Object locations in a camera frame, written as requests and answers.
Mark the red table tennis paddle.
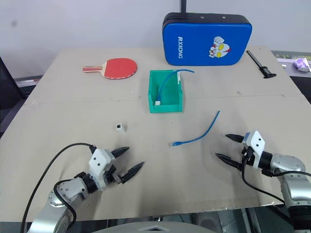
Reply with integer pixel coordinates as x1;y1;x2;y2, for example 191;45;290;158
82;57;138;81

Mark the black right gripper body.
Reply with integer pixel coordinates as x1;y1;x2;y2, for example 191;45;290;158
240;145;255;171

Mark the blue padded kick pad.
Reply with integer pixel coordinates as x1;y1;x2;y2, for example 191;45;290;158
162;12;253;67

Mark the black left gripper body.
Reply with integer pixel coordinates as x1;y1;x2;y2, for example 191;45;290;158
104;150;122;186

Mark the dark side desk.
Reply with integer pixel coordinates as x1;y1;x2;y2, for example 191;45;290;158
270;50;311;105

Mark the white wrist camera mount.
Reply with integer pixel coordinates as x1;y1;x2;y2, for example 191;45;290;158
88;148;116;191
243;131;266;168

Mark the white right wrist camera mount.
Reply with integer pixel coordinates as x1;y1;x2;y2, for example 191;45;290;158
243;131;266;168

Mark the black plastic caliper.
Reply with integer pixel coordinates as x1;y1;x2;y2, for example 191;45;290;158
246;50;277;80

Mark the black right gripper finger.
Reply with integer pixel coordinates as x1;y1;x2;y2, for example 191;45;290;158
215;152;244;170
225;133;244;144

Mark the short blue Ethernet cable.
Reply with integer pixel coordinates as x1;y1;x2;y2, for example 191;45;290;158
172;110;221;147

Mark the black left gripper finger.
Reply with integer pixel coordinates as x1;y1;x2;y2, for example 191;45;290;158
120;162;145;184
111;146;130;159

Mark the purple white crumpled bag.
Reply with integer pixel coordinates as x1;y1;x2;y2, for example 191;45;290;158
292;58;311;73

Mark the green plastic bin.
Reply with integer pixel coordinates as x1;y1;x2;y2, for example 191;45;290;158
147;69;184;114

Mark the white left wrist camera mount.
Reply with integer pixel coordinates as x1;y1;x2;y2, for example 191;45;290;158
88;148;116;191

